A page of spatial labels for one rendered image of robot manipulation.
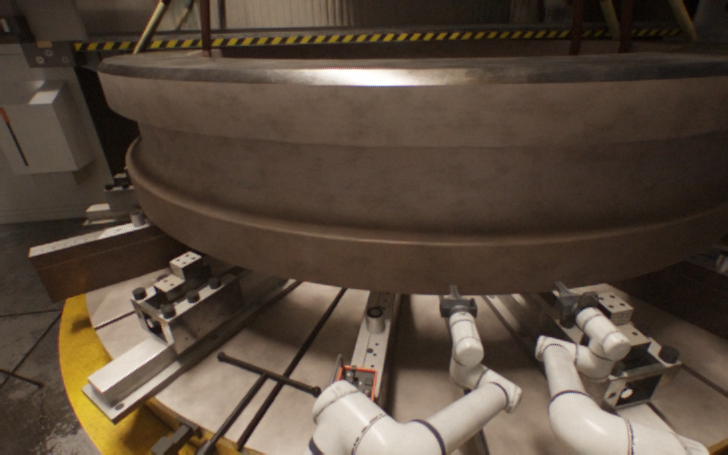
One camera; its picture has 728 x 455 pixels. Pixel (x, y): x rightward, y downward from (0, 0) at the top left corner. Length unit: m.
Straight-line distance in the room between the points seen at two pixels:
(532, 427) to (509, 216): 0.96
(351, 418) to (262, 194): 1.22
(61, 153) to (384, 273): 3.91
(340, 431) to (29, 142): 4.50
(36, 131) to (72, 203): 1.03
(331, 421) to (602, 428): 0.56
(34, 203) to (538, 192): 5.32
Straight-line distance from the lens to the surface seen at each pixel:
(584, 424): 0.98
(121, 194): 4.05
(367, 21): 4.46
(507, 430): 1.98
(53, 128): 4.81
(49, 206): 5.68
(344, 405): 0.89
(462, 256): 1.57
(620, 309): 1.93
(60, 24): 3.91
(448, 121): 1.36
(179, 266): 2.16
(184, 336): 2.17
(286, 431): 1.93
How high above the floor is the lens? 1.90
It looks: 28 degrees down
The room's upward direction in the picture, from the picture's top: 1 degrees counter-clockwise
